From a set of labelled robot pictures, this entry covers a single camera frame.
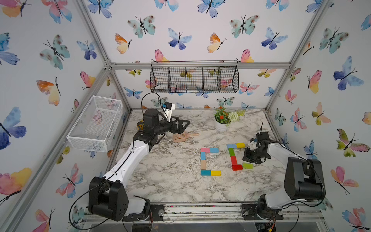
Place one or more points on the red building block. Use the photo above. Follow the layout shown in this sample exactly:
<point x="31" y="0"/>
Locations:
<point x="233" y="161"/>
<point x="237" y="167"/>

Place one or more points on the pink building block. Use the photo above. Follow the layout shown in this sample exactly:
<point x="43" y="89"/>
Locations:
<point x="205" y="150"/>

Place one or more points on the artificial green flower plant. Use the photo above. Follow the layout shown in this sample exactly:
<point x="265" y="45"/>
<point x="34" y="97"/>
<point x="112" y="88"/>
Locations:
<point x="226" y="117"/>

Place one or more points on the white flower pot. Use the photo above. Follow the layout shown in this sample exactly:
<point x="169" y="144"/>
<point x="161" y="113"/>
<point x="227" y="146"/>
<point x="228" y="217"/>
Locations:
<point x="221" y="127"/>

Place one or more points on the light green building block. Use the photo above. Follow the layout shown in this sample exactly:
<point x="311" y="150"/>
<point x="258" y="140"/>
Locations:
<point x="248" y="166"/>

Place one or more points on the black wire wall basket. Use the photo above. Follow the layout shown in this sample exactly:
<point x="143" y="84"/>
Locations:
<point x="194" y="77"/>

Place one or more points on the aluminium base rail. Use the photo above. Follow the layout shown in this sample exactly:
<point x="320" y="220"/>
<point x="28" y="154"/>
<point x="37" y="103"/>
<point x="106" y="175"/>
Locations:
<point x="229" y="212"/>

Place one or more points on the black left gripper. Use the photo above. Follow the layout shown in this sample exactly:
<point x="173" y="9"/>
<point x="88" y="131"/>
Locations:
<point x="178" y="130"/>

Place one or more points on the small yellow building block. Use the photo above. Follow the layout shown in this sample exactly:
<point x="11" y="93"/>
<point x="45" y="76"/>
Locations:
<point x="216" y="173"/>

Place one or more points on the teal building block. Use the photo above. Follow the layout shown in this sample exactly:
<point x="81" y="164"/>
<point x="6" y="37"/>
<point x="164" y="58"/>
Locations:
<point x="206" y="172"/>

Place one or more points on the natural wood building block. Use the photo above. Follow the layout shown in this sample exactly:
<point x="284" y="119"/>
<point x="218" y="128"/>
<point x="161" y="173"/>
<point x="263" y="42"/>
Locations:
<point x="203" y="165"/>

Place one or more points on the sky blue short block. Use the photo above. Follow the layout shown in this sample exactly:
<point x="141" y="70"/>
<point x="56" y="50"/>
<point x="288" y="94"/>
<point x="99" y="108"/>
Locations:
<point x="214" y="150"/>

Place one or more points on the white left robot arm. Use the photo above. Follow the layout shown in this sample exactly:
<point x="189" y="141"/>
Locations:
<point x="107" y="194"/>

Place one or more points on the beige plastic slotted scoop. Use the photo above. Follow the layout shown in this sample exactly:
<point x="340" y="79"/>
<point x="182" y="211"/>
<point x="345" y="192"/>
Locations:
<point x="177" y="138"/>

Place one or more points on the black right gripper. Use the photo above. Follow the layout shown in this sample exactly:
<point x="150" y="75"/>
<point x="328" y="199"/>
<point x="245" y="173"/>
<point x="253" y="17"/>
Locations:
<point x="247" y="157"/>

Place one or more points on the white mesh wall basket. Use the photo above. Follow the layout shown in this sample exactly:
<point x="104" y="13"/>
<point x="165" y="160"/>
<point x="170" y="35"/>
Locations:
<point x="94" y="128"/>

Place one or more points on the pale blue building block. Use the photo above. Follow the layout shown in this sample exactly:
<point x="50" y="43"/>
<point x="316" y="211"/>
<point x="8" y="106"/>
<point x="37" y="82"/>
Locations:
<point x="233" y="146"/>

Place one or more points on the yellow cup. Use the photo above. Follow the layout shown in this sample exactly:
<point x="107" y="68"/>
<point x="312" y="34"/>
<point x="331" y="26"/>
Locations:
<point x="140" y="125"/>

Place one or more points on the yellow long building block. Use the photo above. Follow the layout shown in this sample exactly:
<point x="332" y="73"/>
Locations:
<point x="240" y="145"/>

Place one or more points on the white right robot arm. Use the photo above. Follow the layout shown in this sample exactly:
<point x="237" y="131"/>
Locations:
<point x="304" y="179"/>

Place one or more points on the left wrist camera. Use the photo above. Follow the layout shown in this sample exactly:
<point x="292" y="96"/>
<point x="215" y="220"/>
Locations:
<point x="168" y="109"/>

